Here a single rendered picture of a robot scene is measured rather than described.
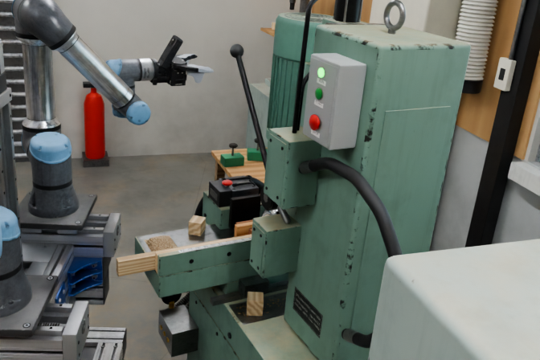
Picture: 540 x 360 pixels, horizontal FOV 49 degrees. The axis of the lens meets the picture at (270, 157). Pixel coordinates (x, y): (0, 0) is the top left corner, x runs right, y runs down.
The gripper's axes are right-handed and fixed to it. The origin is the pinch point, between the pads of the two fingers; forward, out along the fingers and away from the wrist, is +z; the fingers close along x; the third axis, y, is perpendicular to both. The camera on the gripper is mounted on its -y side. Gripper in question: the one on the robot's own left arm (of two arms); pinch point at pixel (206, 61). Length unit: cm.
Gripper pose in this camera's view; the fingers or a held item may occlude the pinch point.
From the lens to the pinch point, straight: 212.7
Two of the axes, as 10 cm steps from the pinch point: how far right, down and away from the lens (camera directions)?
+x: 4.8, 4.7, -7.4
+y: -1.5, 8.7, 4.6
